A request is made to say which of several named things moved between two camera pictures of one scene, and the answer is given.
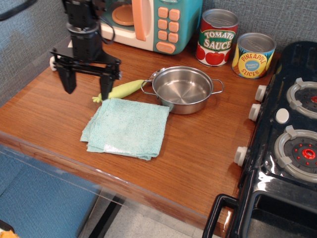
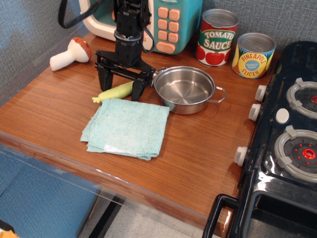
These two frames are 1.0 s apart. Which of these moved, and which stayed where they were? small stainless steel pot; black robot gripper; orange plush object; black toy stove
Moved: black robot gripper
Stayed: small stainless steel pot; black toy stove; orange plush object
